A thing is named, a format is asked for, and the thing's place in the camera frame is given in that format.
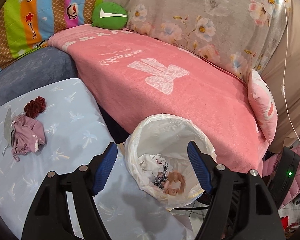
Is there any white thin cable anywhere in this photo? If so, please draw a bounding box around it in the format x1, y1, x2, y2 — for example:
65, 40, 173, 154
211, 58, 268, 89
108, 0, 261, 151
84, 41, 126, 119
281, 2, 300, 148

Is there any blue-grey velvet pillow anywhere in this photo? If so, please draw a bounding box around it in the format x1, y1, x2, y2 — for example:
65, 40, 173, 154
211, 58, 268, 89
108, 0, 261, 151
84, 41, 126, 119
0, 47, 78, 106

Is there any small pink pillow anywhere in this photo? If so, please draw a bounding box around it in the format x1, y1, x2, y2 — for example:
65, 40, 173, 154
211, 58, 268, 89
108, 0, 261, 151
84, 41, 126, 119
248, 69, 278, 144

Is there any grey floral bedsheet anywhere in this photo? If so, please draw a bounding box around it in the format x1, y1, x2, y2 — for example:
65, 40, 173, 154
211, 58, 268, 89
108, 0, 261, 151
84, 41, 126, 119
106, 0, 291, 80

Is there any pink blanket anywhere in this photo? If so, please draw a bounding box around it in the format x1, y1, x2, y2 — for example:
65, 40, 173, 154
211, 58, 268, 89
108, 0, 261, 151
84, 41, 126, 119
48, 24, 268, 172

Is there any dark red scrunchie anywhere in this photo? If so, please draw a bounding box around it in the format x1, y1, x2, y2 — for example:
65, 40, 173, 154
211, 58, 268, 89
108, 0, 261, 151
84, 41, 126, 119
24, 96, 46, 119

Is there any white sock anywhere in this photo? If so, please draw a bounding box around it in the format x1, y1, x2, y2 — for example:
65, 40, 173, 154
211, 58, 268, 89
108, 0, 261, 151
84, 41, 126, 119
138, 154, 167, 179

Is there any tan pink scrunchie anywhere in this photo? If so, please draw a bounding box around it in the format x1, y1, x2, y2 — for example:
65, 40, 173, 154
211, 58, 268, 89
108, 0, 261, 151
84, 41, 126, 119
163, 171, 186, 196

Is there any grey drawstring pouch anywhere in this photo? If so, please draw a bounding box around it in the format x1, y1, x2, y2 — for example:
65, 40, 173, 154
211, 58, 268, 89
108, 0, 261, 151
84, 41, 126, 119
2, 108, 14, 156

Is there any colourful monkey print quilt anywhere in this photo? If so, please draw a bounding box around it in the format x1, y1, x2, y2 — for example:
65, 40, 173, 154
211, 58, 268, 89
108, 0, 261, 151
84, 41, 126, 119
0, 0, 102, 71

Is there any leopard print scarf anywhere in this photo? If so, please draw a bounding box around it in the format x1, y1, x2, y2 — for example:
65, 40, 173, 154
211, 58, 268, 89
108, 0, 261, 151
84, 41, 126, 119
153, 162, 168, 190

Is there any green round cushion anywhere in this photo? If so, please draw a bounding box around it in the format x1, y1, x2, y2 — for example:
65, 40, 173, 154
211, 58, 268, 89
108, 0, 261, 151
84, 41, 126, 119
91, 2, 128, 30

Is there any light blue palm tablecloth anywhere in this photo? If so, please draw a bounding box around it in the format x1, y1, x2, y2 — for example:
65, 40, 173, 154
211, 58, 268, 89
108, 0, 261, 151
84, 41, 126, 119
0, 78, 193, 239

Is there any white lined trash bin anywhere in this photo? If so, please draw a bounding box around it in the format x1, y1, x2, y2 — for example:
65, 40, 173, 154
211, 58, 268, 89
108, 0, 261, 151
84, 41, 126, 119
125, 114, 217, 210

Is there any mauve underwear cloth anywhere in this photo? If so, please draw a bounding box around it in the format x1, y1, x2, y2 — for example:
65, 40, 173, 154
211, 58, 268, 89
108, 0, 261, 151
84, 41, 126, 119
11, 114, 46, 162

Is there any pink padded jacket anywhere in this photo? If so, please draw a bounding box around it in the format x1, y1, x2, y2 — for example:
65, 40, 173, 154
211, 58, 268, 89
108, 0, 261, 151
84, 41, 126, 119
262, 144, 300, 209

